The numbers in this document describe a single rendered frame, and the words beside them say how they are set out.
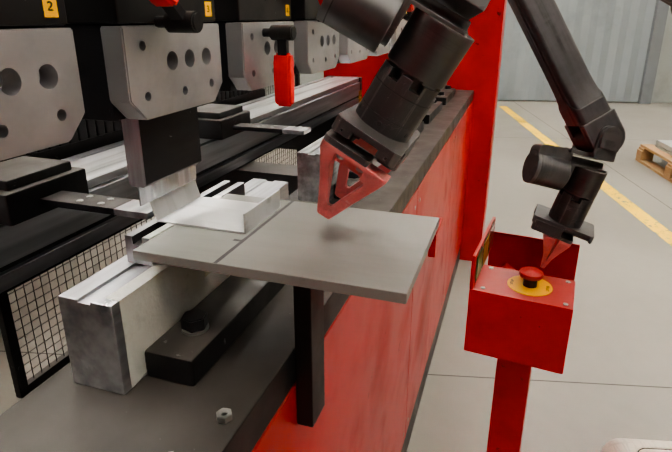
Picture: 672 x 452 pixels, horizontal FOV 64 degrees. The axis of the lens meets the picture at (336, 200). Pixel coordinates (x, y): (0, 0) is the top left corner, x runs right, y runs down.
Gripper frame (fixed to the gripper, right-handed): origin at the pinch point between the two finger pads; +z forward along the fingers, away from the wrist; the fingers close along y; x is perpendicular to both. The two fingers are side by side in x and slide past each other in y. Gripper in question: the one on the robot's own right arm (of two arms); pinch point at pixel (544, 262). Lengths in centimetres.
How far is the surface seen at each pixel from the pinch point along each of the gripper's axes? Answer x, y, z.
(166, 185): 54, 43, -15
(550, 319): 15.4, -2.9, 1.8
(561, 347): 15.4, -6.2, 5.7
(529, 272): 11.1, 2.5, -2.3
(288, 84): 38, 39, -26
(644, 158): -419, -79, 59
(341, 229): 49, 24, -17
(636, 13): -784, -48, -52
